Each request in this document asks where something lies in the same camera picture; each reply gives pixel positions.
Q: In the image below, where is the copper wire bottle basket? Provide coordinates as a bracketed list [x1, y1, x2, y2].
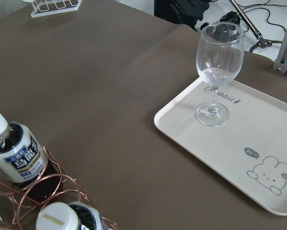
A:
[0, 143, 120, 230]

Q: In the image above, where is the clear wine glass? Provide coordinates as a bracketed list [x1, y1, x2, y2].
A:
[196, 22, 244, 127]

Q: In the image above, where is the tea bottle lower right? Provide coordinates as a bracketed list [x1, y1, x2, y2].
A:
[36, 201, 109, 230]

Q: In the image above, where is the tea bottle upper rack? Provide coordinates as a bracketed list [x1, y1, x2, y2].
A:
[0, 113, 57, 189]

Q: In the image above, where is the black equipment case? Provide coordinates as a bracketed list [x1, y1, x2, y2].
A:
[154, 0, 211, 31]

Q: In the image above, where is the cream rabbit tray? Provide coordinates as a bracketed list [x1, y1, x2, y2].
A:
[154, 79, 287, 216]

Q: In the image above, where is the white cup rack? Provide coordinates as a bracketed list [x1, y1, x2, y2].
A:
[24, 0, 82, 18]

